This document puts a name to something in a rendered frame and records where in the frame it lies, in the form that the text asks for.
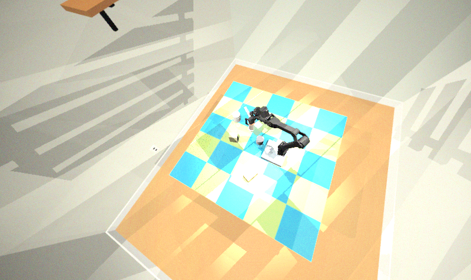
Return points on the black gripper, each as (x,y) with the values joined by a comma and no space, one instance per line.
(252,118)

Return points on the glass french press with black knob plunger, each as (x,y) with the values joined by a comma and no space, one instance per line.
(250,127)

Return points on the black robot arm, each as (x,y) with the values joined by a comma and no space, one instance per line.
(275,123)

